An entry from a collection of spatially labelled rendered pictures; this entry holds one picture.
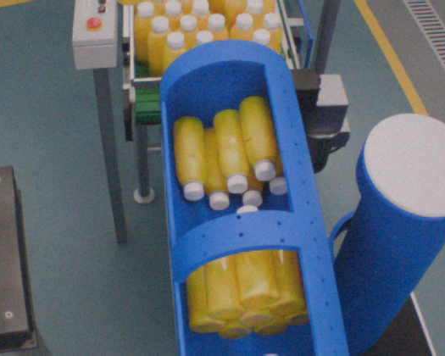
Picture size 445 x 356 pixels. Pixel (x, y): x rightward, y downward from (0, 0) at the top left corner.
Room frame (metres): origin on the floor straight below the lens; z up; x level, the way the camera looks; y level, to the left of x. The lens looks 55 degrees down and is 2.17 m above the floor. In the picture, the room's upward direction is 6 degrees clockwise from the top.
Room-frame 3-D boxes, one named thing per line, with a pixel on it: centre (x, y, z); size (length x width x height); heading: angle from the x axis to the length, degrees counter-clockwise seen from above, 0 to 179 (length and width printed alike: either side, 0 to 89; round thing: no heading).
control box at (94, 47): (1.18, 0.34, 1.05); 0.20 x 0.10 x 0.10; 10
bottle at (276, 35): (1.23, -0.08, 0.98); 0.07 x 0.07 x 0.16
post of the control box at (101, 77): (1.18, 0.34, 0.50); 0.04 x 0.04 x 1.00; 10
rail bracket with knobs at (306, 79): (1.11, -0.17, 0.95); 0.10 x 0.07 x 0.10; 100
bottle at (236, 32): (1.22, -0.02, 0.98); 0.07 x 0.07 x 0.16
